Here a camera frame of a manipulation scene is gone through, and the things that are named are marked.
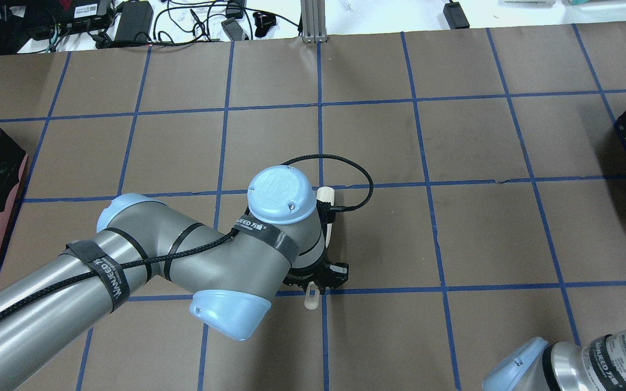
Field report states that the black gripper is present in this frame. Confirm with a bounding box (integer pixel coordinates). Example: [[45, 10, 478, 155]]
[[283, 255, 350, 294]]

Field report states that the beige hand brush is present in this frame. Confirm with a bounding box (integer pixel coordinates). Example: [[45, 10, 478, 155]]
[[304, 186, 335, 310]]

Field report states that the black power adapter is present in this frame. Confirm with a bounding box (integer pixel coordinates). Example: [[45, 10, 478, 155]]
[[443, 1, 470, 30]]

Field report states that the black power brick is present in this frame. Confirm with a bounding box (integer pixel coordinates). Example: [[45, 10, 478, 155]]
[[112, 1, 153, 47]]

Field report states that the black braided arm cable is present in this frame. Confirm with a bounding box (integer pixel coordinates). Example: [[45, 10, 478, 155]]
[[0, 154, 374, 343]]

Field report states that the aluminium frame post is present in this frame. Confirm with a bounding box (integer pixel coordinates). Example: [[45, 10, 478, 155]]
[[300, 0, 329, 43]]

